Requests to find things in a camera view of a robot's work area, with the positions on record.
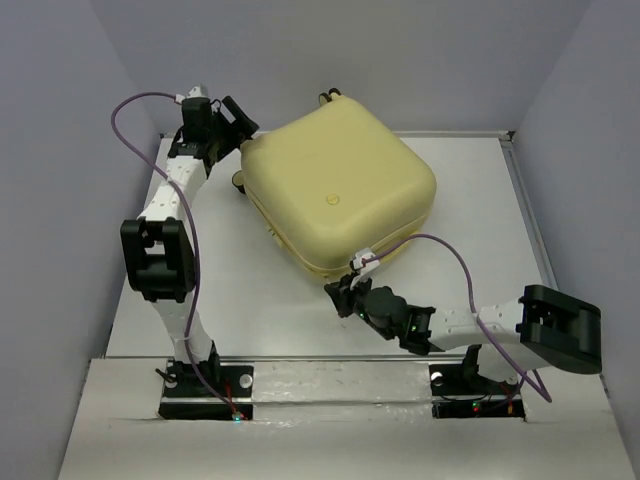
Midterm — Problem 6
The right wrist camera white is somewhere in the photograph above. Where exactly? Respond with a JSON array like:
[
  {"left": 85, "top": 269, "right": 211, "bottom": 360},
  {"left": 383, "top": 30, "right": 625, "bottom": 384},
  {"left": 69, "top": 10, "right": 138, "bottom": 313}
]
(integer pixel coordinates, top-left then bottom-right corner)
[{"left": 350, "top": 248, "right": 380, "bottom": 290}]

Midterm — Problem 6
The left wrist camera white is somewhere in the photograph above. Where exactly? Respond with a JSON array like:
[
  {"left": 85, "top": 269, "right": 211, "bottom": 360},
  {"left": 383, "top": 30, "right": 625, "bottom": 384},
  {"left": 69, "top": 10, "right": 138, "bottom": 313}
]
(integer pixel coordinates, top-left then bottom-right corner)
[{"left": 173, "top": 84, "right": 209, "bottom": 105}]

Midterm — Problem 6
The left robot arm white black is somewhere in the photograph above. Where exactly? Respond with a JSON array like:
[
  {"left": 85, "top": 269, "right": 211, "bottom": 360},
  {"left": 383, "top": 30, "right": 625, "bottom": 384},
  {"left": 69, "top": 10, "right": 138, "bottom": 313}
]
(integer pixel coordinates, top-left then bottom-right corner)
[{"left": 120, "top": 87, "right": 258, "bottom": 396}]

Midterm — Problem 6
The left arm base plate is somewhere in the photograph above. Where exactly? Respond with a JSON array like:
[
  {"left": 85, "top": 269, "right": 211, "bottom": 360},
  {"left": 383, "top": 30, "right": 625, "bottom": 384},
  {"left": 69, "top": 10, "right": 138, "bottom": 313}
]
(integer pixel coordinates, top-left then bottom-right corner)
[{"left": 155, "top": 359, "right": 254, "bottom": 422}]

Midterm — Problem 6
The yellow hard-shell suitcase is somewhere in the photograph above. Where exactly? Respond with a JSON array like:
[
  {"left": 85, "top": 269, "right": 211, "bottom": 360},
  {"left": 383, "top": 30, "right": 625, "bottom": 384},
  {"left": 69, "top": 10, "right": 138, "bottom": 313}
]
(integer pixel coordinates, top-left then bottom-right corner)
[{"left": 232, "top": 88, "right": 437, "bottom": 280}]

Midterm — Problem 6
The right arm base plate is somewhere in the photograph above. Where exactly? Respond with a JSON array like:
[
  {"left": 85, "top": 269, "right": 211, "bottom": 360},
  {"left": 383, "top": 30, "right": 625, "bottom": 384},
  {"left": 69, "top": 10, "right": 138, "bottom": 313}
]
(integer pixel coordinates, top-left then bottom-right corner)
[{"left": 429, "top": 364, "right": 526, "bottom": 419}]

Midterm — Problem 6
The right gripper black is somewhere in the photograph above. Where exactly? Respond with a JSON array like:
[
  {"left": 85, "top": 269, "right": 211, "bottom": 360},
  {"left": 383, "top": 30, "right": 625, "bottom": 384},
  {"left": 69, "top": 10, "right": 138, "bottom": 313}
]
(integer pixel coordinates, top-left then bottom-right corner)
[{"left": 322, "top": 271, "right": 395, "bottom": 341}]

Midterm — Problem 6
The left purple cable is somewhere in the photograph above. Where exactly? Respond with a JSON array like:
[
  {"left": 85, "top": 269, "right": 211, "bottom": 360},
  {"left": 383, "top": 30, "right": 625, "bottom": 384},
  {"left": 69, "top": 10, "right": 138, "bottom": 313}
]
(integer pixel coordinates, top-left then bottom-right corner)
[{"left": 109, "top": 91, "right": 241, "bottom": 416}]

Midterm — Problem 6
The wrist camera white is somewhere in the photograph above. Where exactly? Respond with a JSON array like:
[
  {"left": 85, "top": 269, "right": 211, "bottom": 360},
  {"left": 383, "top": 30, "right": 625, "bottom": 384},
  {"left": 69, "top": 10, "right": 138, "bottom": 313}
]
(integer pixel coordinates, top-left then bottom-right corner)
[
  {"left": 350, "top": 248, "right": 380, "bottom": 290},
  {"left": 173, "top": 84, "right": 209, "bottom": 105}
]

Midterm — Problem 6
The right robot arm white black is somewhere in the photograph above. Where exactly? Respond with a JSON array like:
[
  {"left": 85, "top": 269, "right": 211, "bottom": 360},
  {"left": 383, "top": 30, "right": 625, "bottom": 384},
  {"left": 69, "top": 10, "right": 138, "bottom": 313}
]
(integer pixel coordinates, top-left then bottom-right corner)
[{"left": 324, "top": 275, "right": 602, "bottom": 392}]

